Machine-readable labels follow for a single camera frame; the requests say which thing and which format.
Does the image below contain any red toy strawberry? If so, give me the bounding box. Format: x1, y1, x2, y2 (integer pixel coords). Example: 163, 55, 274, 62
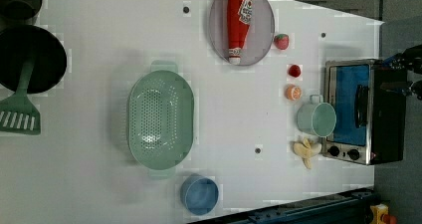
288, 65, 302, 78

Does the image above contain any green mug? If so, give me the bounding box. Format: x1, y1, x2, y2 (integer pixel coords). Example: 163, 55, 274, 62
297, 95, 336, 137

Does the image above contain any large black cylinder holder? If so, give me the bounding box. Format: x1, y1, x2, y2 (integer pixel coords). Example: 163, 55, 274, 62
0, 25, 67, 94

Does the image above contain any toy orange half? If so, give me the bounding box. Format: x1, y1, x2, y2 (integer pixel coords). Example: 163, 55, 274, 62
285, 85, 302, 101

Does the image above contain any green oval strainer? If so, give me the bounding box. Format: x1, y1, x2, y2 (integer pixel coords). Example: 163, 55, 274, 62
127, 60, 194, 179

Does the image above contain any grey round plate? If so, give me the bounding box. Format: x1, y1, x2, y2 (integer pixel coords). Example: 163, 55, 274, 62
208, 0, 275, 66

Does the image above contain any toy peeled banana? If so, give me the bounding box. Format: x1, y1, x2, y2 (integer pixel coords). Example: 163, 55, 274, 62
293, 138, 322, 169

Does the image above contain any green slotted spatula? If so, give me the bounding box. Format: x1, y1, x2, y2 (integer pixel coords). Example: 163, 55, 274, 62
0, 61, 41, 135

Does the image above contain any red ketchup bottle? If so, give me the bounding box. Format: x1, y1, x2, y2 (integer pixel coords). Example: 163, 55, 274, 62
227, 0, 253, 65

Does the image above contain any blue cup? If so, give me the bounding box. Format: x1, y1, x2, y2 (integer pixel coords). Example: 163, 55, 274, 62
180, 173, 219, 215

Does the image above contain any small black cylinder holder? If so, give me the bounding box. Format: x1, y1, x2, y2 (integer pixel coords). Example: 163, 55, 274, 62
0, 0, 43, 21

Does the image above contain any pink toy strawberry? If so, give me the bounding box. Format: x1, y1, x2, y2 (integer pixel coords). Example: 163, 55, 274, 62
274, 34, 290, 50

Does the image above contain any yellow red emergency button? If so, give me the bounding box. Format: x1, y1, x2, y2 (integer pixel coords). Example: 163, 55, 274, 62
370, 204, 397, 224

